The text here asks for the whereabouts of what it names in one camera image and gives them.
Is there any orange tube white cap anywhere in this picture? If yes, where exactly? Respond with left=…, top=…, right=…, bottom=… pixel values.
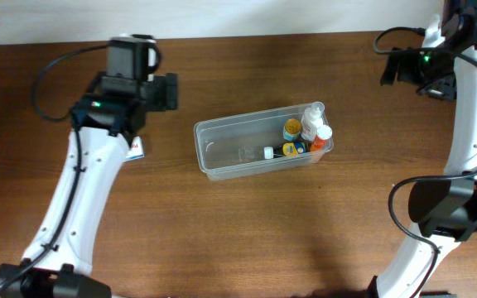
left=310, top=125, right=333, bottom=151

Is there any white calamine lotion bottle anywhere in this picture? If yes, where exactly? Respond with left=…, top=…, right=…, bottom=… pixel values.
left=301, top=102, right=325, bottom=142

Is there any gold lid balm jar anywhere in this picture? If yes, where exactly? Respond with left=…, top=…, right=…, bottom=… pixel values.
left=283, top=118, right=301, bottom=142

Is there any dark bottle white cap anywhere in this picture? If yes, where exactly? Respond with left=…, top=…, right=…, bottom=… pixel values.
left=263, top=142, right=308, bottom=160

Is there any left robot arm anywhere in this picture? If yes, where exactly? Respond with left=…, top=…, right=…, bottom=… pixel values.
left=0, top=34, right=178, bottom=298

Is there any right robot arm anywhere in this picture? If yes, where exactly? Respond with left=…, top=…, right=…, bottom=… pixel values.
left=367, top=1, right=477, bottom=298

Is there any clear plastic container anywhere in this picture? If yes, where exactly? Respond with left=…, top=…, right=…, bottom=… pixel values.
left=194, top=103, right=334, bottom=180

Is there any white blue Panadol box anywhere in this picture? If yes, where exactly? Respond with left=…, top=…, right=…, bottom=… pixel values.
left=125, top=137, right=145, bottom=161

